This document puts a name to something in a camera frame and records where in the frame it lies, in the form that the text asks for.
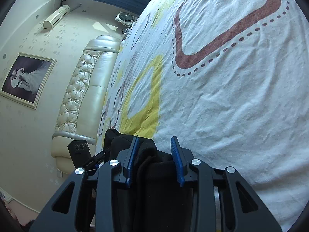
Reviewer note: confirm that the patterned white bed sheet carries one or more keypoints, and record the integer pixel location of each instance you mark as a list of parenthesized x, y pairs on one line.
[(229, 78)]

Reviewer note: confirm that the black pants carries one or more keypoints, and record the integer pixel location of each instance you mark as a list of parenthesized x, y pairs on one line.
[(154, 202)]

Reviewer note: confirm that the cream tufted leather headboard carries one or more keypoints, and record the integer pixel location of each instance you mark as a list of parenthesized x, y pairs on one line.
[(80, 111)]

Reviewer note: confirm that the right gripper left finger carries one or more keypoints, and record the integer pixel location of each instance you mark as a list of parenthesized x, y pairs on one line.
[(126, 160)]

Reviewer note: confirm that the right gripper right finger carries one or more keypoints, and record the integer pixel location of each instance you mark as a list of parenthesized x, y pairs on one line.
[(182, 158)]

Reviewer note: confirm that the white wall air conditioner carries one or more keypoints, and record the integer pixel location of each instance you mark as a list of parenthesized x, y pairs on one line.
[(56, 16)]

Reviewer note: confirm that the white electric fan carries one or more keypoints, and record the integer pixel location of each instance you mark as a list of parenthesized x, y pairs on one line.
[(125, 18)]

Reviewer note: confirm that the framed wedding photo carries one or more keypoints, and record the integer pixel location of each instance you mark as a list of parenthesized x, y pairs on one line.
[(26, 78)]

